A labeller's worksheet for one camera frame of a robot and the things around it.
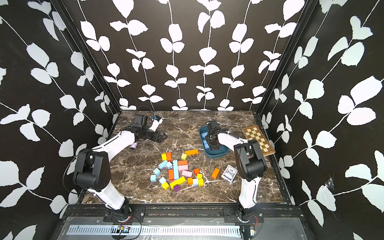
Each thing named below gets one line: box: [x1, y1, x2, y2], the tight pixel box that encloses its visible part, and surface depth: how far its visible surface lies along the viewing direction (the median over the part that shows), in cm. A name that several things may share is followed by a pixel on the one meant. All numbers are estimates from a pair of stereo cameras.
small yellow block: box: [161, 181, 170, 191], surface depth 83 cm
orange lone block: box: [211, 168, 220, 179], surface depth 90 cm
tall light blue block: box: [173, 160, 179, 180], surface depth 90 cm
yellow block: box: [161, 152, 167, 161], surface depth 95 cm
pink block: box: [181, 170, 193, 177], surface depth 90 cm
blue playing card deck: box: [221, 164, 238, 183], surface depth 89 cm
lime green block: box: [181, 153, 188, 161], surface depth 95 cm
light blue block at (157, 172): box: [153, 168, 161, 176], surface depth 88 cm
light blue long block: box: [158, 160, 171, 169], surface depth 92 cm
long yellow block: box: [169, 176, 186, 189], surface depth 86 cm
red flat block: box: [178, 160, 188, 166], surface depth 94 cm
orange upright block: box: [168, 169, 175, 182], surface depth 88 cm
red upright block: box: [166, 152, 172, 162], surface depth 95 cm
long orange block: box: [184, 149, 199, 156], surface depth 99 cm
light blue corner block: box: [150, 174, 157, 182], surface depth 86 cm
